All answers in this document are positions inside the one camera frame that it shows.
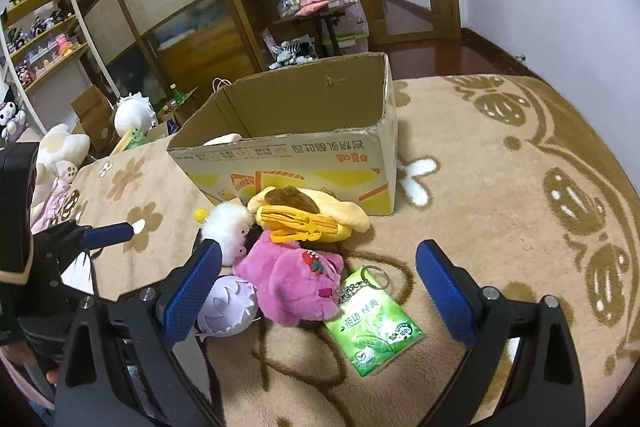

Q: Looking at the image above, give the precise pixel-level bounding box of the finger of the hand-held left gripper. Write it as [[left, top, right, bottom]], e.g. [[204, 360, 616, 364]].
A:
[[47, 221, 147, 258]]

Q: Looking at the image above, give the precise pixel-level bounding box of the pink bedding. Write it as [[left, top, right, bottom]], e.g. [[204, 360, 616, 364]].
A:
[[30, 179, 71, 233]]

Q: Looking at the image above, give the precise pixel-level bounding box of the white-haired round plush doll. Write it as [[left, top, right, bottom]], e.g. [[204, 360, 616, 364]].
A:
[[114, 92, 157, 135]]

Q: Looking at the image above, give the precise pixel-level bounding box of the black white rabbit plush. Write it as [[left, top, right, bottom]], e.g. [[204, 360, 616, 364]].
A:
[[0, 84, 28, 140]]

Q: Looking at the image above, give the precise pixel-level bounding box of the toy display shelf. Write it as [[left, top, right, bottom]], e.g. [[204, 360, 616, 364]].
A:
[[0, 0, 121, 132]]

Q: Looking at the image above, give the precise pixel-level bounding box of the yellow dog plush pouch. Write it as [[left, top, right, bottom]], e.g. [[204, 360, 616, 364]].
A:
[[246, 186, 371, 244]]

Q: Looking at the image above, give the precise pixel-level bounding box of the pale cream plush toy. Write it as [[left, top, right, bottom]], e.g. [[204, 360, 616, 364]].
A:
[[202, 133, 246, 146]]

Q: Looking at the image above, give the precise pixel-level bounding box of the purple round plush toy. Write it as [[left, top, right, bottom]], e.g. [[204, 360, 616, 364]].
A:
[[196, 276, 260, 339]]

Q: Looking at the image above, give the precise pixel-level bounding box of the large white cat plush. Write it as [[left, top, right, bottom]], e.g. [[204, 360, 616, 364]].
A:
[[35, 123, 91, 180]]

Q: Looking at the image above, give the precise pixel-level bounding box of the brown cardboard box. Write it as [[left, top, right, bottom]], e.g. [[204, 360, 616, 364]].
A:
[[70, 86, 118, 152]]

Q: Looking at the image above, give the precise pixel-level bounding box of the beige floral blanket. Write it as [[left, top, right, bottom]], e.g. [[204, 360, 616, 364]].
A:
[[65, 74, 636, 427]]

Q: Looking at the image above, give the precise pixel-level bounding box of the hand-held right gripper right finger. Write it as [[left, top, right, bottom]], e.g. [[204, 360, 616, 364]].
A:
[[416, 239, 573, 427]]

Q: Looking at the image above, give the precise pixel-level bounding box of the person's left forearm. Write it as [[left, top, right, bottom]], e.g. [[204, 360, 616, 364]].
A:
[[0, 347, 53, 410]]

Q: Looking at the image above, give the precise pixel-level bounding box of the green tissue packet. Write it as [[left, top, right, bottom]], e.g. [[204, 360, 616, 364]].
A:
[[322, 264, 425, 378]]

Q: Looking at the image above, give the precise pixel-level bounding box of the small dark table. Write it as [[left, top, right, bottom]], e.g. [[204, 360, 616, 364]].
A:
[[272, 2, 368, 58]]

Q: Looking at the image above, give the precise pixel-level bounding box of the zebra striped plush toy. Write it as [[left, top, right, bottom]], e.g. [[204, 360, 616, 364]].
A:
[[270, 36, 316, 70]]

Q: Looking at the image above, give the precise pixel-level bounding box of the pink cloth bag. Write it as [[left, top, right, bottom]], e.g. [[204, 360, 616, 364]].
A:
[[295, 0, 346, 15]]

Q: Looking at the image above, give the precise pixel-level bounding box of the clear storage bin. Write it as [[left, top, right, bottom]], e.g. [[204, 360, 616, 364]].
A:
[[325, 14, 370, 55]]

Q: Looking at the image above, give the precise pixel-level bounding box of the white fluffy plush toy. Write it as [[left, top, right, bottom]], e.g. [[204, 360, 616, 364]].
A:
[[195, 202, 256, 267]]

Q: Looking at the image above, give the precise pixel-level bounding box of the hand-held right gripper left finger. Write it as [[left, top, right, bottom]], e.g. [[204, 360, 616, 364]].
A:
[[52, 239, 226, 427]]

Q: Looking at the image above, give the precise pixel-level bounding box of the pink plush toy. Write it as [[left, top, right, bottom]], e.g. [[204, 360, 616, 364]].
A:
[[234, 229, 346, 327]]

